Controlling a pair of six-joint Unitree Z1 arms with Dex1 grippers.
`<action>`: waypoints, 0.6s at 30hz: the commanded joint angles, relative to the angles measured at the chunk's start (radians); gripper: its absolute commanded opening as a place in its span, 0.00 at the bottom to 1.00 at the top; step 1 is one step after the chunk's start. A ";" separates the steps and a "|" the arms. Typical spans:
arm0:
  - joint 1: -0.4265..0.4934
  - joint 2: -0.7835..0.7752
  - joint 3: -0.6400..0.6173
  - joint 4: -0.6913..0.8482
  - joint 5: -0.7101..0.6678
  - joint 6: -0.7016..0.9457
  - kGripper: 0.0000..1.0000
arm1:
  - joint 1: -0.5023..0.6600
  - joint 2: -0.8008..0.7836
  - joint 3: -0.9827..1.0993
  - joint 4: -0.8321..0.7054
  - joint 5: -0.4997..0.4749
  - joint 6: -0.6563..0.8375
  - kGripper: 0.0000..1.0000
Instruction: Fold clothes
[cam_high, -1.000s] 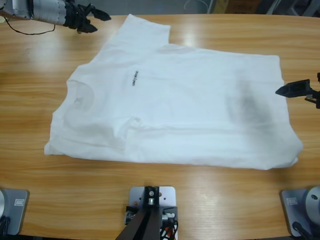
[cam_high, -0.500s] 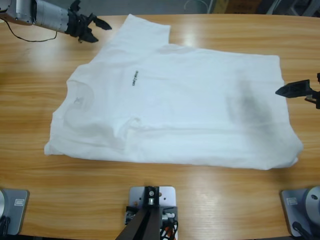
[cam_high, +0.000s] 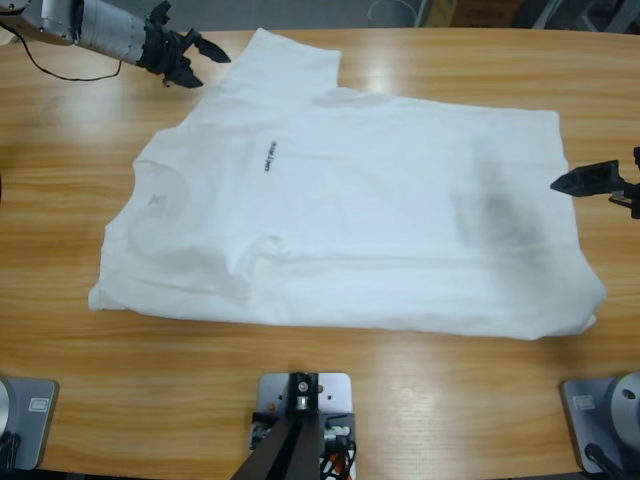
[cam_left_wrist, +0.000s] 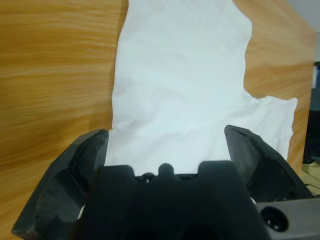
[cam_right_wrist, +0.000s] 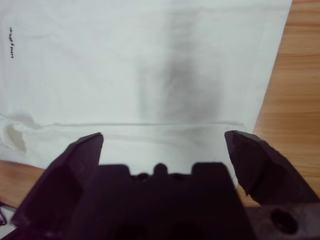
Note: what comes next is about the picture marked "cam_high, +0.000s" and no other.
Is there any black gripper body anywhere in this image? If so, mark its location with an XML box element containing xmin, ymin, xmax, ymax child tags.
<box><xmin>607</xmin><ymin>178</ymin><xmax>640</xmax><ymax>221</ymax></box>
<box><xmin>136</xmin><ymin>18</ymin><xmax>199</xmax><ymax>77</ymax></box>

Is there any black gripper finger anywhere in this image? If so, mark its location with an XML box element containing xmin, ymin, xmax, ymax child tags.
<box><xmin>549</xmin><ymin>158</ymin><xmax>625</xmax><ymax>198</ymax></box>
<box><xmin>194</xmin><ymin>30</ymin><xmax>232</xmax><ymax>65</ymax></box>
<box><xmin>166</xmin><ymin>63</ymin><xmax>205</xmax><ymax>91</ymax></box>

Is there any white t-shirt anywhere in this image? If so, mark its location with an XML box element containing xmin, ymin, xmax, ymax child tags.
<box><xmin>85</xmin><ymin>27</ymin><xmax>609</xmax><ymax>341</ymax></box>

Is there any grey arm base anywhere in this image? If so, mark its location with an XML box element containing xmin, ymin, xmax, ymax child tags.
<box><xmin>558</xmin><ymin>369</ymin><xmax>640</xmax><ymax>474</ymax></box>
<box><xmin>0</xmin><ymin>377</ymin><xmax>60</xmax><ymax>472</ymax></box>

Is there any brown cardboard box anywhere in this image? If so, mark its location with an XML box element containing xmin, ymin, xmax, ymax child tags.
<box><xmin>432</xmin><ymin>0</ymin><xmax>526</xmax><ymax>26</ymax></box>

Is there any short black arm cable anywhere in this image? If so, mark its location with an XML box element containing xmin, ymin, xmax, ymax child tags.
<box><xmin>9</xmin><ymin>24</ymin><xmax>124</xmax><ymax>83</ymax></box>

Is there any grey metal frame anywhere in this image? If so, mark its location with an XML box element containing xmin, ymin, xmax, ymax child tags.
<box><xmin>529</xmin><ymin>0</ymin><xmax>640</xmax><ymax>36</ymax></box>

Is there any thin white wire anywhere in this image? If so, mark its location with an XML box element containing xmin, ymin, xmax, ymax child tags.
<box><xmin>368</xmin><ymin>0</ymin><xmax>417</xmax><ymax>25</ymax></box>

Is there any black base cable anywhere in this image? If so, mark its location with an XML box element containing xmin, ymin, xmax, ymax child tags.
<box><xmin>584</xmin><ymin>442</ymin><xmax>626</xmax><ymax>480</ymax></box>
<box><xmin>0</xmin><ymin>432</ymin><xmax>24</xmax><ymax>471</ymax></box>

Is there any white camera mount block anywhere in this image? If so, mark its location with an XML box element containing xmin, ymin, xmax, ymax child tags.
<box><xmin>249</xmin><ymin>370</ymin><xmax>359</xmax><ymax>480</ymax></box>

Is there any black orange cable tangle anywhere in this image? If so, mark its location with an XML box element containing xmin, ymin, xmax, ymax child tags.
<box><xmin>319</xmin><ymin>439</ymin><xmax>359</xmax><ymax>480</ymax></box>

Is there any dark brown camera post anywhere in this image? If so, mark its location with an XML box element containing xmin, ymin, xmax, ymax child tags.
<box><xmin>234</xmin><ymin>372</ymin><xmax>322</xmax><ymax>480</ymax></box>

